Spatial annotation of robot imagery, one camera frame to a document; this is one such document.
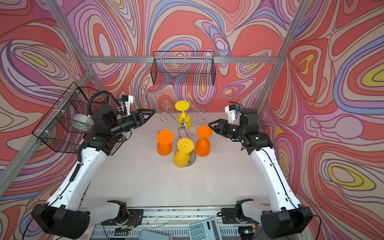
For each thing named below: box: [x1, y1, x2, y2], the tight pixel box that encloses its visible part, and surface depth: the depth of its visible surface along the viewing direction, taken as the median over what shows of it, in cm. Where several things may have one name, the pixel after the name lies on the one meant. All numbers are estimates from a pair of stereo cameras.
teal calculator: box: [188, 217, 223, 240], surface depth 70 cm
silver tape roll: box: [71, 113, 95, 132], surface depth 74 cm
